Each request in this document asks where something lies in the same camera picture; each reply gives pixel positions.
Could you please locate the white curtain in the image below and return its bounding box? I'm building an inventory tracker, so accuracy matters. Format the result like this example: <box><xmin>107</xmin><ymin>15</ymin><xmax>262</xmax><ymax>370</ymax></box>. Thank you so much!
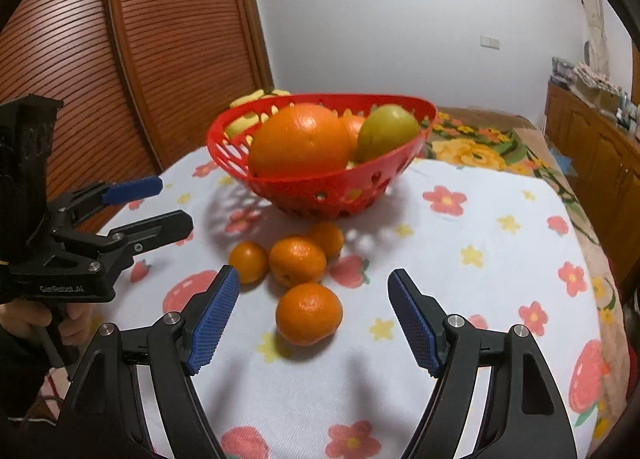
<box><xmin>582</xmin><ymin>0</ymin><xmax>610</xmax><ymax>75</ymax></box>

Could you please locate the yellow-green mango front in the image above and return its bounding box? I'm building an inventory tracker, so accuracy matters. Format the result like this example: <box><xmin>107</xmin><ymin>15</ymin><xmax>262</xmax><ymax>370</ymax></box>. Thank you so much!
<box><xmin>356</xmin><ymin>104</ymin><xmax>421</xmax><ymax>162</ymax></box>

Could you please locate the large orange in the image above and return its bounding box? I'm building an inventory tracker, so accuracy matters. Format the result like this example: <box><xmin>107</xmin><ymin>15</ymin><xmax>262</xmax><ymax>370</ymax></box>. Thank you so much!
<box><xmin>247</xmin><ymin>104</ymin><xmax>350</xmax><ymax>179</ymax></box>
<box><xmin>340</xmin><ymin>114</ymin><xmax>366</xmax><ymax>151</ymax></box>

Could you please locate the wall light switch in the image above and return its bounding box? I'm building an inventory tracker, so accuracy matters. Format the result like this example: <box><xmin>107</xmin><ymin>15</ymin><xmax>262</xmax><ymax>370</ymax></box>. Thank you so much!
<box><xmin>480</xmin><ymin>35</ymin><xmax>501</xmax><ymax>50</ymax></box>

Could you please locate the person's left hand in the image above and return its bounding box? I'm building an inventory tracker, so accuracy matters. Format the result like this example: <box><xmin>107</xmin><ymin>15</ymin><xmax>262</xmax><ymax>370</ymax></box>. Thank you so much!
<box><xmin>0</xmin><ymin>299</ymin><xmax>94</xmax><ymax>346</ymax></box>

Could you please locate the yellow plush toy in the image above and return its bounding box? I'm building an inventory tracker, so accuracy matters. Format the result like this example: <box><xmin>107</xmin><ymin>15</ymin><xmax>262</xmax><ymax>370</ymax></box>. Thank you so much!
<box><xmin>224</xmin><ymin>88</ymin><xmax>291</xmax><ymax>139</ymax></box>

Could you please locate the small tangerine behind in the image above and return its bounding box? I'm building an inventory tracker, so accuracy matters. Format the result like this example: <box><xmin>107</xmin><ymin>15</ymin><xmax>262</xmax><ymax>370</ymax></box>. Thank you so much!
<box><xmin>306</xmin><ymin>220</ymin><xmax>345</xmax><ymax>261</ymax></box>

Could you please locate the small mandarin orange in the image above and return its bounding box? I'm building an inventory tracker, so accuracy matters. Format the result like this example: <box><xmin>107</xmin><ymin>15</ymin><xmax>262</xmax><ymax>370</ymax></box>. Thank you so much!
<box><xmin>276</xmin><ymin>283</ymin><xmax>343</xmax><ymax>346</ymax></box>
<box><xmin>268</xmin><ymin>236</ymin><xmax>328</xmax><ymax>289</ymax></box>

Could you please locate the floral white tablecloth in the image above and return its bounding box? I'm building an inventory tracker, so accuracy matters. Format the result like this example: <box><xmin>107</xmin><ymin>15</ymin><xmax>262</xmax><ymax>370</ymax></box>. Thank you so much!
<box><xmin>98</xmin><ymin>148</ymin><xmax>602</xmax><ymax>458</ymax></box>

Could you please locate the wooden sideboard cabinet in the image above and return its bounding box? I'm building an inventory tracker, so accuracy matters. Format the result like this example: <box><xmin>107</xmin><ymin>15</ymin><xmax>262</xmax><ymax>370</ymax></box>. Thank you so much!
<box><xmin>546</xmin><ymin>83</ymin><xmax>639</xmax><ymax>289</ymax></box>

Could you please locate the red perforated plastic basket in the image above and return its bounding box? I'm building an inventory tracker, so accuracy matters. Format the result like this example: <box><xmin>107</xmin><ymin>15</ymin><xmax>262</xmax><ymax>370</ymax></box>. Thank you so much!
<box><xmin>206</xmin><ymin>94</ymin><xmax>437</xmax><ymax>219</ymax></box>

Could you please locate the small tangerine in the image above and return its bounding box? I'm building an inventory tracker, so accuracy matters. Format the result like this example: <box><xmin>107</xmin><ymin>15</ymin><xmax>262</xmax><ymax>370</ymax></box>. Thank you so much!
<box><xmin>306</xmin><ymin>220</ymin><xmax>345</xmax><ymax>261</ymax></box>
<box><xmin>228</xmin><ymin>241</ymin><xmax>269</xmax><ymax>285</ymax></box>

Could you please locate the cardboard box with clutter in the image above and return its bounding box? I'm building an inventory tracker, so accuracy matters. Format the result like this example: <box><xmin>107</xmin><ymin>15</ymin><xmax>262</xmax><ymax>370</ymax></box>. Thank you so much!
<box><xmin>574</xmin><ymin>62</ymin><xmax>623</xmax><ymax>113</ymax></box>

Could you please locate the floral bed blanket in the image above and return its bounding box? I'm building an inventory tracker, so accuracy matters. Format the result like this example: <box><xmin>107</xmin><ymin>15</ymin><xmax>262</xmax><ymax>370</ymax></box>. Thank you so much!
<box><xmin>423</xmin><ymin>108</ymin><xmax>638</xmax><ymax>449</ymax></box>

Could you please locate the brown louvered wardrobe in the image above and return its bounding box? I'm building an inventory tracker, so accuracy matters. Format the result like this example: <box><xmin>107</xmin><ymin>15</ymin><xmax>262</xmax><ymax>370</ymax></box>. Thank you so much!
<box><xmin>0</xmin><ymin>0</ymin><xmax>277</xmax><ymax>235</ymax></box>

